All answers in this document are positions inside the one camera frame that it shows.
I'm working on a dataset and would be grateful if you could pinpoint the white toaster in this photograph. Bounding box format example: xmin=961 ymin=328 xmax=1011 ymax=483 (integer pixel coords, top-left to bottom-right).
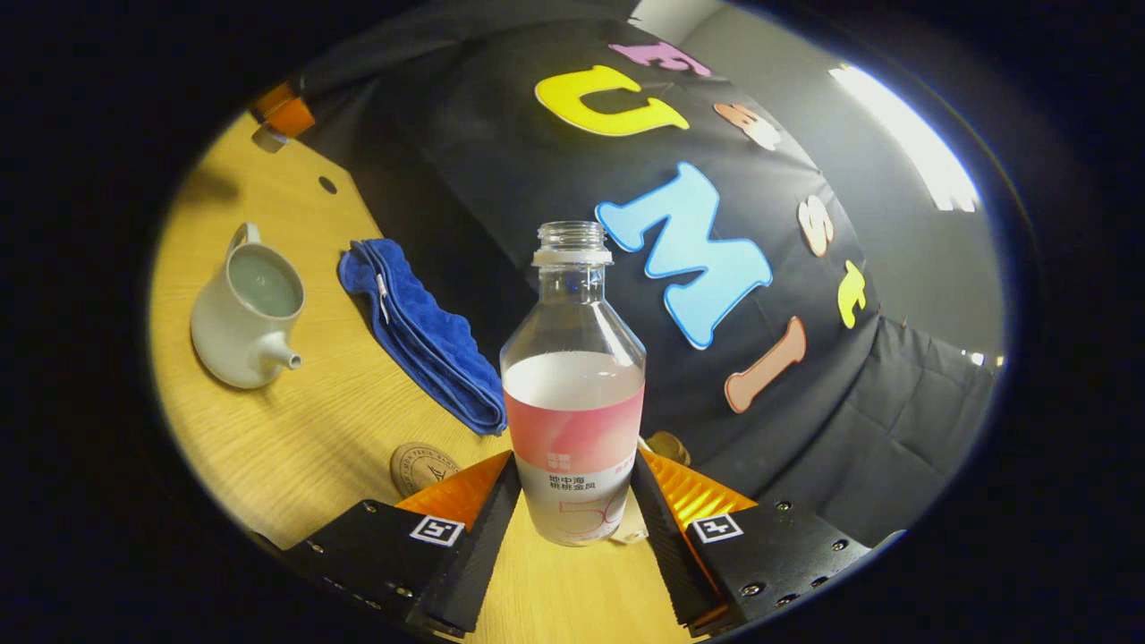
xmin=614 ymin=490 xmax=649 ymax=545

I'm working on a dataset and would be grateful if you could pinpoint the folded blue towel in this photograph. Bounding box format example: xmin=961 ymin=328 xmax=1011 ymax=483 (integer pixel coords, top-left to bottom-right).
xmin=338 ymin=238 xmax=508 ymax=437

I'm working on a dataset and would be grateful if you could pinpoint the ceiling light panel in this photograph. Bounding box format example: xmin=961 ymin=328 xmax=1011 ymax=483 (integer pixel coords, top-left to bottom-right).
xmin=830 ymin=63 xmax=981 ymax=213

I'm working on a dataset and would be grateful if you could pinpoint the brown bread slice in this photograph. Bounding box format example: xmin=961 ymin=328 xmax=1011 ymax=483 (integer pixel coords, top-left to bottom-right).
xmin=649 ymin=431 xmax=691 ymax=467

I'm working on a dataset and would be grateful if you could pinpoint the white ceramic teacup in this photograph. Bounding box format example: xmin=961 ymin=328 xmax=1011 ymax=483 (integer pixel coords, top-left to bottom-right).
xmin=190 ymin=222 xmax=305 ymax=390

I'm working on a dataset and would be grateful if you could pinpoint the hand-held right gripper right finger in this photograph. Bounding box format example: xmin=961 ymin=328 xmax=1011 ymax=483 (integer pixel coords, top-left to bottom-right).
xmin=631 ymin=447 xmax=874 ymax=638

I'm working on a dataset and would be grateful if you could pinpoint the round cork coaster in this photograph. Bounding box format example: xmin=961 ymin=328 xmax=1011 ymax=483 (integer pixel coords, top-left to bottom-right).
xmin=390 ymin=443 xmax=462 ymax=499

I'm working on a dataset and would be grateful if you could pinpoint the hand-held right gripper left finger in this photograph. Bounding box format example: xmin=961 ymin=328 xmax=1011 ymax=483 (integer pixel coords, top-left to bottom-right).
xmin=282 ymin=452 xmax=522 ymax=638

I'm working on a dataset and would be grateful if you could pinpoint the clear water bottle pink label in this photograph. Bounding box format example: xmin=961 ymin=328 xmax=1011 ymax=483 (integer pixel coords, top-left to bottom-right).
xmin=499 ymin=221 xmax=647 ymax=547

